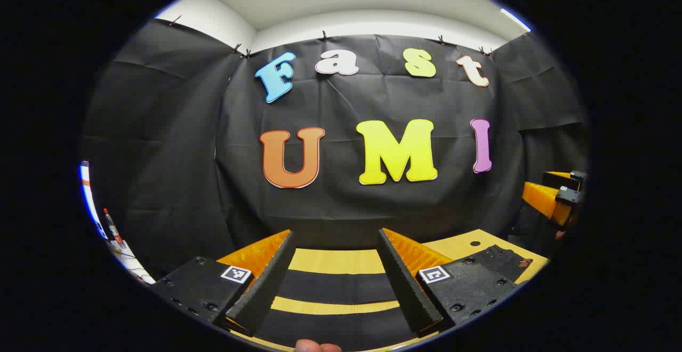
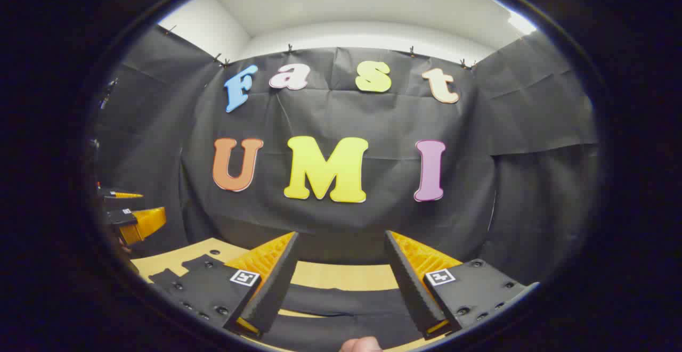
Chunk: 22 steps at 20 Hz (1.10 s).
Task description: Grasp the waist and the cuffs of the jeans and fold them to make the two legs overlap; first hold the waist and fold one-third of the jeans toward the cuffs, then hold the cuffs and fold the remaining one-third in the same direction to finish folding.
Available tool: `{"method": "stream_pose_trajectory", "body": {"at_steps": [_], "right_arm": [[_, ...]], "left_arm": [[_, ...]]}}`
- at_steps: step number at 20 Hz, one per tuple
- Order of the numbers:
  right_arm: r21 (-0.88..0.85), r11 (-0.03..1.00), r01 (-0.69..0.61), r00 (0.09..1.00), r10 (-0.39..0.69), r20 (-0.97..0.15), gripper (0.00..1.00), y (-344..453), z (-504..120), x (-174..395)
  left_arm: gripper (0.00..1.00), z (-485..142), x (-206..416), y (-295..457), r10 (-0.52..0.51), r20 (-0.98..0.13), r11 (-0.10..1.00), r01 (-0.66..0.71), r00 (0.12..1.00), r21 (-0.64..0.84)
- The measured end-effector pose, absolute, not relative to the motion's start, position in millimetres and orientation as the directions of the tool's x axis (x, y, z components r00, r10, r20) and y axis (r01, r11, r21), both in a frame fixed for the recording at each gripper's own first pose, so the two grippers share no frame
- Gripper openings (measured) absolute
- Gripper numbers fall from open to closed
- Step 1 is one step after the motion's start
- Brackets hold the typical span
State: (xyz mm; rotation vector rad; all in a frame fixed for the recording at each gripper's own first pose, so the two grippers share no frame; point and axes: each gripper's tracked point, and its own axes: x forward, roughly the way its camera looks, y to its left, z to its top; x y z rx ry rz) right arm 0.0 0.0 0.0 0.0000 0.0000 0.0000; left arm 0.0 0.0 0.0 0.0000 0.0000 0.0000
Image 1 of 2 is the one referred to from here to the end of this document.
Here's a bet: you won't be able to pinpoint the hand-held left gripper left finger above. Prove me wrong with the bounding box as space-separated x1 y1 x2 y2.
151 229 297 338

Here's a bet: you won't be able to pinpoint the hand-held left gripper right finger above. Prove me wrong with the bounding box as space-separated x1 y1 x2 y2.
376 227 519 339

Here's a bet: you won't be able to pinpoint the black jeans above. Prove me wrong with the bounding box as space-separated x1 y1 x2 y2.
255 244 533 351

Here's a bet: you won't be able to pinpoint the black backdrop cloth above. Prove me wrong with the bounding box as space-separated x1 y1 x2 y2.
80 19 591 278

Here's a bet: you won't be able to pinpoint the white side table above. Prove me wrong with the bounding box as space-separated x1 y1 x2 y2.
104 238 156 284

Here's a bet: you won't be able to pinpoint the red-capped plastic bottle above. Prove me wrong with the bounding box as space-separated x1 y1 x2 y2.
103 208 124 247

